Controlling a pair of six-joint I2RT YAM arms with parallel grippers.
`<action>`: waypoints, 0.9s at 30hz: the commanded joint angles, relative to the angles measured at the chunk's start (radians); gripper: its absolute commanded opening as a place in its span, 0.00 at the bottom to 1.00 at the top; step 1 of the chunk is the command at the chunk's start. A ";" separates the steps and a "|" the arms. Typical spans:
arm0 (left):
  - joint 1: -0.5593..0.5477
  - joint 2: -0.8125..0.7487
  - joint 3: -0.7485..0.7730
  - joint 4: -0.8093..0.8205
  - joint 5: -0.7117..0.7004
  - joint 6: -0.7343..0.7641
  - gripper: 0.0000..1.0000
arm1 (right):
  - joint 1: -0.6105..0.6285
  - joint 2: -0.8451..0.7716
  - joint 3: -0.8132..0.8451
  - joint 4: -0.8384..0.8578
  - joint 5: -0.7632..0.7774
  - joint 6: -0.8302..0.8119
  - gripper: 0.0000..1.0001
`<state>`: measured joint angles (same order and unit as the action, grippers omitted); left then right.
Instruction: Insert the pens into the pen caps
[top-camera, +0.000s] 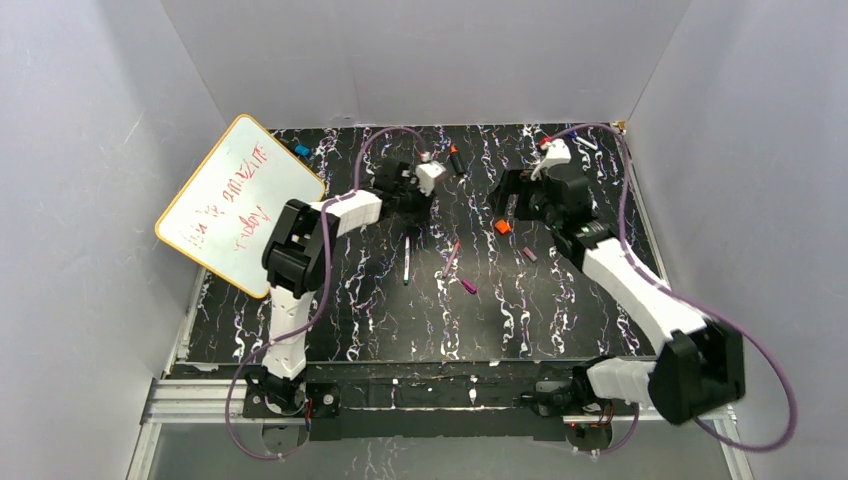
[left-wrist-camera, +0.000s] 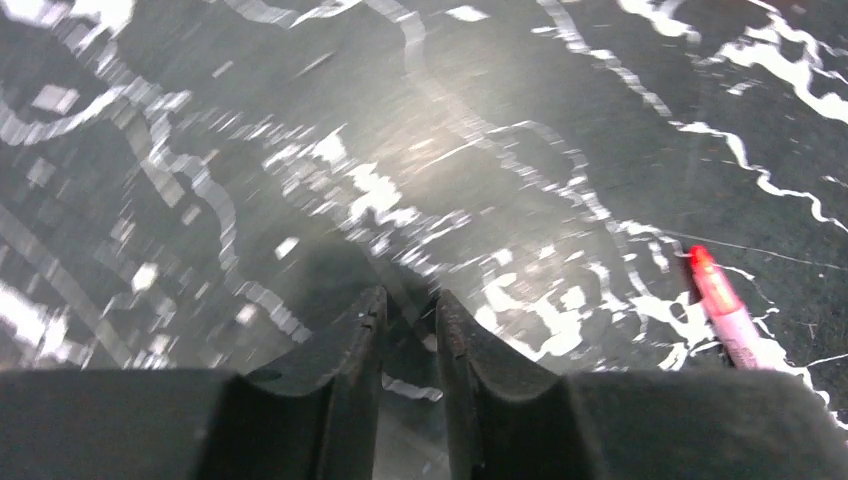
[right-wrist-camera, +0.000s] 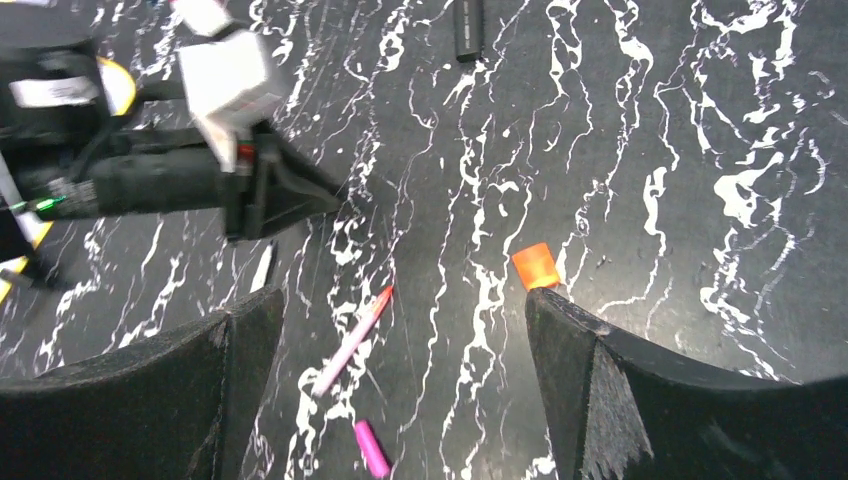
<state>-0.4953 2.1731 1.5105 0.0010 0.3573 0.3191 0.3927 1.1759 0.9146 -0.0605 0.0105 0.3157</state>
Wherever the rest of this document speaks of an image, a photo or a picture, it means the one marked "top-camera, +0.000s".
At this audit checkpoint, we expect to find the black orange highlighter marker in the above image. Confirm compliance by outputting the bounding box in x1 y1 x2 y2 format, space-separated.
449 145 467 176

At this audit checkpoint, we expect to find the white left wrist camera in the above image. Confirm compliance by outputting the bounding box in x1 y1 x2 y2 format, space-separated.
414 152 447 196

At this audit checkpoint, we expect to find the white blue marker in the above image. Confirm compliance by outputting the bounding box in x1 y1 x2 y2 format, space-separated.
568 131 599 151

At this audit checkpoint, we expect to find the yellow framed whiteboard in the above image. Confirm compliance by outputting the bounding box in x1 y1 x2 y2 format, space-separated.
155 114 326 298

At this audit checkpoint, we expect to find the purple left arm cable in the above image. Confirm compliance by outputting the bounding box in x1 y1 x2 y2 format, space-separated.
224 125 431 462

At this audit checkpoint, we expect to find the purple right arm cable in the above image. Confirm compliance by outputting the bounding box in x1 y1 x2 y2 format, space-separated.
544 122 798 457

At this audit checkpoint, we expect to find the magenta pen cap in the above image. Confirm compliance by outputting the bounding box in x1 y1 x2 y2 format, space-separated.
460 279 478 295

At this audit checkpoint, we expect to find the blue marker cap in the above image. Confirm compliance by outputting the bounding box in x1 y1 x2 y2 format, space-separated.
294 145 312 158

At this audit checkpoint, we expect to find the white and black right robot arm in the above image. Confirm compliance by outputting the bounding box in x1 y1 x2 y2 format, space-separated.
488 163 746 425

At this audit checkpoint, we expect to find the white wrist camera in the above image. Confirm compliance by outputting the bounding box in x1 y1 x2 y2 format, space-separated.
530 138 572 181
414 152 447 196

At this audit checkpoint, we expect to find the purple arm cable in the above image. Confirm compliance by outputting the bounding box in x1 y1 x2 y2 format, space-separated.
544 122 798 457
224 125 431 462

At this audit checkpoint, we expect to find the white green thin pen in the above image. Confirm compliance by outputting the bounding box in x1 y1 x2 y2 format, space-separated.
402 235 412 286

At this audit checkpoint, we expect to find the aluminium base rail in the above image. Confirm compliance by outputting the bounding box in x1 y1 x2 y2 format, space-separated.
140 374 738 425

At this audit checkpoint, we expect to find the orange marker cap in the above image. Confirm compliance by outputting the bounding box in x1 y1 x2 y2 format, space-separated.
494 220 512 235

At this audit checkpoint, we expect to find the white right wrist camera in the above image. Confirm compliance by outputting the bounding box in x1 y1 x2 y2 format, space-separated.
530 138 572 181

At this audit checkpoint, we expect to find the mauve pen cap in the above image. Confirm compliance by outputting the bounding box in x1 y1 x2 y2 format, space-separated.
522 247 538 262

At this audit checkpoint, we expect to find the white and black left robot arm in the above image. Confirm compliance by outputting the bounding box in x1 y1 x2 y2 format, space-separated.
244 161 446 416

